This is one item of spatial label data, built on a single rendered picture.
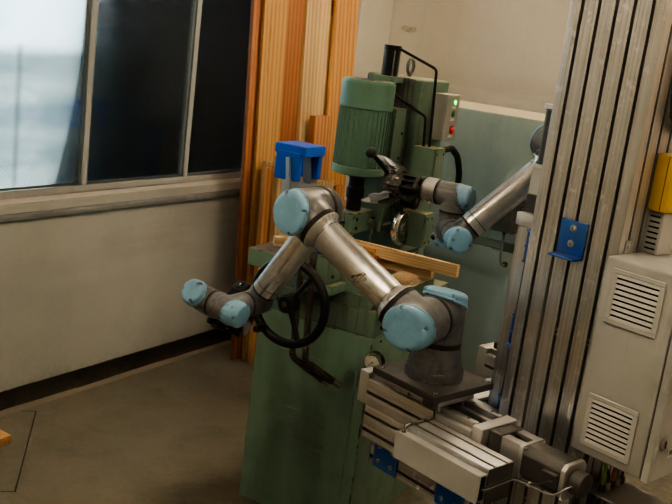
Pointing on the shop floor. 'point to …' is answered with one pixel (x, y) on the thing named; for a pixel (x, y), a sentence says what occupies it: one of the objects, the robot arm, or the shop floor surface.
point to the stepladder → (298, 163)
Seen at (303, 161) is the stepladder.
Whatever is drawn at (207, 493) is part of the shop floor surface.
